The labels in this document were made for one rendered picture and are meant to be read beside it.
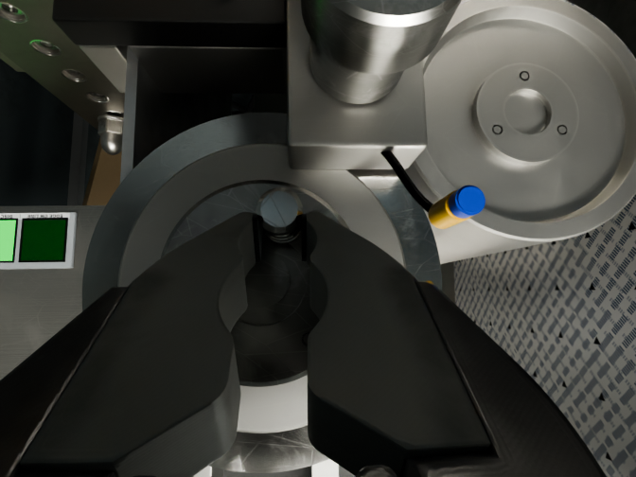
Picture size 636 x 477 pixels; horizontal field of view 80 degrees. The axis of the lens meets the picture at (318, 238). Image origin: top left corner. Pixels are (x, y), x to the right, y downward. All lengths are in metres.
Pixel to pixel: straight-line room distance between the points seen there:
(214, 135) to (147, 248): 0.05
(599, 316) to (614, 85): 0.12
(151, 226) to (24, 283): 0.44
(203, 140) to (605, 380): 0.24
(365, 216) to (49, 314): 0.47
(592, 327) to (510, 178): 0.11
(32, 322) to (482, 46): 0.54
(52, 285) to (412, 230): 0.48
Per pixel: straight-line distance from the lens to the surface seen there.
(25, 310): 0.59
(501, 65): 0.22
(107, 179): 2.09
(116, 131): 0.56
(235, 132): 0.18
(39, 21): 0.43
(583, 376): 0.28
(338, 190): 0.16
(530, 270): 0.31
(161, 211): 0.17
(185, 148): 0.18
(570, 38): 0.24
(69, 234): 0.56
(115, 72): 0.22
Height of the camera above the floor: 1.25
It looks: 8 degrees down
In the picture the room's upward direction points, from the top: 179 degrees clockwise
